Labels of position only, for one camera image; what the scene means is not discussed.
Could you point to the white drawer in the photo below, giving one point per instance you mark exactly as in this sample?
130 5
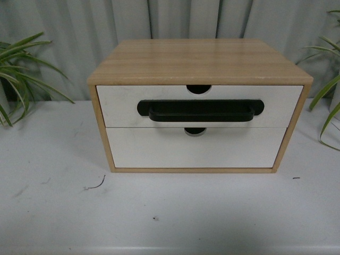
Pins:
174 148
119 104

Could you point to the green plant on right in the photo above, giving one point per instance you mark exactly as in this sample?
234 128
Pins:
332 49

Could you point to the white lower drawer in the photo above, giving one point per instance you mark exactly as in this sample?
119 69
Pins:
174 148

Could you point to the green plant on left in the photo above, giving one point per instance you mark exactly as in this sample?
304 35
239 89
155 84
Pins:
20 87

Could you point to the wooden drawer cabinet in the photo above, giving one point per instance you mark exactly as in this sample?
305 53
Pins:
198 64

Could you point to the green plant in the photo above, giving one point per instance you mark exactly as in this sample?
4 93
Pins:
332 49
20 87

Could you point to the white upper drawer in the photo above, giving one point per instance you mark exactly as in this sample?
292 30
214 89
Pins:
119 104

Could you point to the black drawer handle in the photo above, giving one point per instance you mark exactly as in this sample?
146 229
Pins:
226 110

